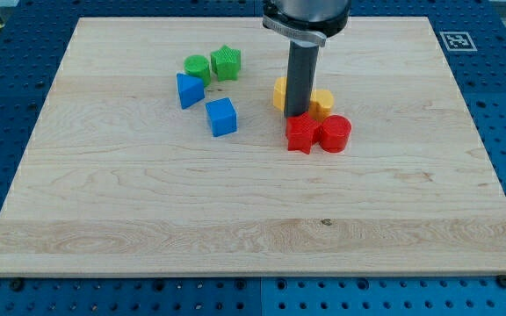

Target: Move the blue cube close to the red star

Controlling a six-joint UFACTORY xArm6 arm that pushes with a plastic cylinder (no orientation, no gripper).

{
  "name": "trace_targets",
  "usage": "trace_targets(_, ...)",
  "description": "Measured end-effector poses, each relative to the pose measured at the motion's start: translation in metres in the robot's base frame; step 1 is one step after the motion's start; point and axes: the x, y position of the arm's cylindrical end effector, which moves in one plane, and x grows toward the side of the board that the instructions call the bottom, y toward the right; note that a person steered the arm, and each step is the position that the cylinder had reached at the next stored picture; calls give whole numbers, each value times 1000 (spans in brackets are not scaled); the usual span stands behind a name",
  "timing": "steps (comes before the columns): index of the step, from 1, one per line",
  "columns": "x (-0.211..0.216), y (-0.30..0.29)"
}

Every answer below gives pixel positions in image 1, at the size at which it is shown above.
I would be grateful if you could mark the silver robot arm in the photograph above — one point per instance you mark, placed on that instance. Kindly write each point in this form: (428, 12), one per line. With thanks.
(306, 22)

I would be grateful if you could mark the yellow heart block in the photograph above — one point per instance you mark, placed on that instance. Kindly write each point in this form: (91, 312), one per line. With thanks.
(321, 104)

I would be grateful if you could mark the red star block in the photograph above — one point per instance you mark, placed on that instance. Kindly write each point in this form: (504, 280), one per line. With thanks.
(302, 132)

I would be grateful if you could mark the yellow block behind rod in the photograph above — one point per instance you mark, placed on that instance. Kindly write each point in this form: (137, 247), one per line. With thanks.
(279, 93)

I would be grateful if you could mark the white fiducial marker tag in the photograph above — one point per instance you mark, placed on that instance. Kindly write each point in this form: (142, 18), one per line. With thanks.
(456, 41)

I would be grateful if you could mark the red cylinder block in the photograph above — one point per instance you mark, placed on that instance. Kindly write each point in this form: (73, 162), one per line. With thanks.
(335, 133)

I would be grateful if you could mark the green cylinder block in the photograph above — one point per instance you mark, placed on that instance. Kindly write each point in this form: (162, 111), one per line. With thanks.
(198, 66)

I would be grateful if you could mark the green star block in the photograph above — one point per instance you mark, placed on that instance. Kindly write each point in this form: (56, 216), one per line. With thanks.
(226, 63)

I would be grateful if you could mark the blue triangle block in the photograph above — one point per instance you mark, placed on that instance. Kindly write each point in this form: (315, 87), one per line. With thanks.
(190, 90)

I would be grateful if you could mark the wooden board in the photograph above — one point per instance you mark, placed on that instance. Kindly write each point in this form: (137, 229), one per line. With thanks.
(117, 180)

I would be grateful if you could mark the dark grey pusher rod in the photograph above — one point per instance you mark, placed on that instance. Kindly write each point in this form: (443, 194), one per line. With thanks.
(300, 78)

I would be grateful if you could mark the blue cube block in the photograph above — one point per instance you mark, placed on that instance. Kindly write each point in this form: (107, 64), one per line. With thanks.
(222, 116)

